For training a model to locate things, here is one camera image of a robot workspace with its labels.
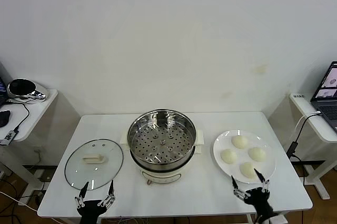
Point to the white steamed baozi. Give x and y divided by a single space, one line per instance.
247 170
257 154
228 156
239 142

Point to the small white label sticker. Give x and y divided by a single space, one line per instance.
298 96

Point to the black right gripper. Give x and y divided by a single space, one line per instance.
259 200

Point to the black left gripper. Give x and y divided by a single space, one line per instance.
90 211

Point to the open dark laptop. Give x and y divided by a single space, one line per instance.
3 87
325 103

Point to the perforated steel steamer basket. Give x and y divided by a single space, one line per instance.
162 142

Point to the dark usb hub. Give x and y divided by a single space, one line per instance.
8 137

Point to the round white plate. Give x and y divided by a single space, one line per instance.
263 140

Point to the cream electric cooker pot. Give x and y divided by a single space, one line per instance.
162 174

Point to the shiny chrome headset device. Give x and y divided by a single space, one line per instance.
26 90

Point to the white side table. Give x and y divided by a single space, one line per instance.
313 129
39 113

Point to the black computer mouse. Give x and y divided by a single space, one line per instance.
4 118

